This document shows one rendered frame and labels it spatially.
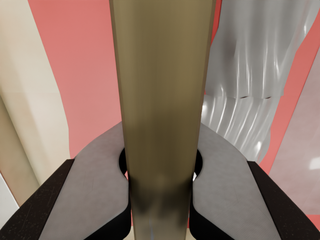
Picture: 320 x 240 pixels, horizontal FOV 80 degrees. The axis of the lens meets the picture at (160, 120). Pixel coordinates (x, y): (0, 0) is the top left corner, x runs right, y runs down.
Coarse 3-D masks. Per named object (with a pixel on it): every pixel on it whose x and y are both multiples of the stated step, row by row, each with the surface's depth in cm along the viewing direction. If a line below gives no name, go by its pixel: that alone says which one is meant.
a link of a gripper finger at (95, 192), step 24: (96, 144) 10; (120, 144) 10; (72, 168) 8; (96, 168) 8; (120, 168) 9; (72, 192) 7; (96, 192) 7; (120, 192) 7; (72, 216) 6; (96, 216) 6; (120, 216) 7
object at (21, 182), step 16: (0, 96) 18; (0, 112) 18; (0, 128) 18; (0, 144) 18; (16, 144) 20; (0, 160) 18; (16, 160) 20; (0, 176) 18; (16, 176) 20; (32, 176) 22; (0, 192) 19; (16, 192) 20; (32, 192) 22; (0, 208) 20; (16, 208) 20; (0, 224) 21
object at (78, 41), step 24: (48, 0) 14; (72, 0) 14; (96, 0) 14; (216, 0) 14; (48, 24) 15; (72, 24) 15; (96, 24) 15; (216, 24) 15; (312, 24) 14; (48, 48) 15; (72, 48) 15; (96, 48) 15; (312, 48) 15; (72, 72) 16; (96, 72) 16; (312, 72) 16
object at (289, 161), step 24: (72, 96) 18; (96, 96) 18; (288, 96) 17; (312, 96) 17; (72, 120) 19; (96, 120) 19; (120, 120) 19; (288, 120) 19; (312, 120) 19; (72, 144) 20; (288, 144) 20; (312, 144) 20; (264, 168) 22; (288, 168) 22; (312, 168) 22; (288, 192) 24; (312, 192) 24; (312, 216) 26
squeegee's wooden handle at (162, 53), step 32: (128, 0) 5; (160, 0) 5; (192, 0) 5; (128, 32) 5; (160, 32) 5; (192, 32) 5; (128, 64) 6; (160, 64) 6; (192, 64) 6; (128, 96) 6; (160, 96) 6; (192, 96) 6; (128, 128) 7; (160, 128) 7; (192, 128) 7; (128, 160) 8; (160, 160) 8; (192, 160) 8; (160, 192) 8; (160, 224) 10
